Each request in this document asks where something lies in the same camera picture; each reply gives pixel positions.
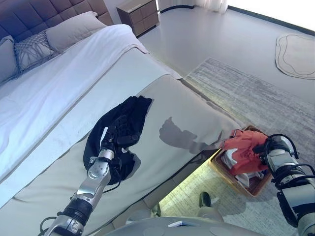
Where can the grey robot torso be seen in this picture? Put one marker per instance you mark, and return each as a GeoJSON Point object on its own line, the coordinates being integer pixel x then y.
{"type": "Point", "coordinates": [160, 227]}

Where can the bed with grey cover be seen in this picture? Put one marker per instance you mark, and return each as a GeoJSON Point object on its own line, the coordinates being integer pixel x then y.
{"type": "Point", "coordinates": [172, 103]}

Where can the large grey striped rug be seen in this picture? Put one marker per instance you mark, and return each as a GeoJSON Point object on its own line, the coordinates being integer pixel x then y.
{"type": "Point", "coordinates": [246, 93]}

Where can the patterned grey cushion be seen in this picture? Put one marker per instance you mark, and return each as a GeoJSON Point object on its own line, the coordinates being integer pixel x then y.
{"type": "Point", "coordinates": [34, 51]}

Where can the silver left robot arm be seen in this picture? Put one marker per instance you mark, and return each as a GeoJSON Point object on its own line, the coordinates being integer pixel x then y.
{"type": "Point", "coordinates": [96, 177]}

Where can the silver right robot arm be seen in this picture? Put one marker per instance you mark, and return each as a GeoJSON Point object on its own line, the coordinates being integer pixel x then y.
{"type": "Point", "coordinates": [295, 196]}

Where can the silver right robot leg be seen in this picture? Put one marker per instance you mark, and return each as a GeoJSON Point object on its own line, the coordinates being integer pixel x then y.
{"type": "Point", "coordinates": [209, 214]}

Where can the grey pillow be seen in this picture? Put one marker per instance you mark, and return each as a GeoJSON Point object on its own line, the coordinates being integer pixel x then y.
{"type": "Point", "coordinates": [6, 59]}
{"type": "Point", "coordinates": [73, 29]}

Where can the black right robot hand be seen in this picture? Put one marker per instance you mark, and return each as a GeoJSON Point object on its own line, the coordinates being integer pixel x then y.
{"type": "Point", "coordinates": [261, 148]}

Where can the orange garment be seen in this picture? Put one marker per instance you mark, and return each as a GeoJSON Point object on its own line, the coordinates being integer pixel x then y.
{"type": "Point", "coordinates": [246, 152]}

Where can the black garment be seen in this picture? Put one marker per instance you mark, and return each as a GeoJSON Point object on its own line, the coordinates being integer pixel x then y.
{"type": "Point", "coordinates": [133, 110]}

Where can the brown wooden laundry basket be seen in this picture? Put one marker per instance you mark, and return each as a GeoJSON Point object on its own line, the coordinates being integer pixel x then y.
{"type": "Point", "coordinates": [256, 186]}

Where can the tufted upholstered headboard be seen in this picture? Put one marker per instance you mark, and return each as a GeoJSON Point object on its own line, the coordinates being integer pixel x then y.
{"type": "Point", "coordinates": [37, 14]}

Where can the black window frame rail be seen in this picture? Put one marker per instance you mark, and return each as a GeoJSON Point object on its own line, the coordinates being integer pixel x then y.
{"type": "Point", "coordinates": [270, 17]}

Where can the small beige irregular rug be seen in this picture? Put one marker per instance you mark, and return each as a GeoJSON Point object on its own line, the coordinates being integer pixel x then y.
{"type": "Point", "coordinates": [295, 56]}

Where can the white cloth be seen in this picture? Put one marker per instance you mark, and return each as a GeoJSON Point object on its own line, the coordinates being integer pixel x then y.
{"type": "Point", "coordinates": [229, 157]}

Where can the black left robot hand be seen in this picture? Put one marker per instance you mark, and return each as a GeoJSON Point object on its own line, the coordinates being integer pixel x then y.
{"type": "Point", "coordinates": [123, 137]}

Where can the white duvet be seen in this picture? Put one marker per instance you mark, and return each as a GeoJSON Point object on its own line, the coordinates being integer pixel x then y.
{"type": "Point", "coordinates": [61, 81]}

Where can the brown wooden nightstand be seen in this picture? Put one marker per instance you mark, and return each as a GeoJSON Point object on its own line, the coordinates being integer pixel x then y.
{"type": "Point", "coordinates": [140, 17]}

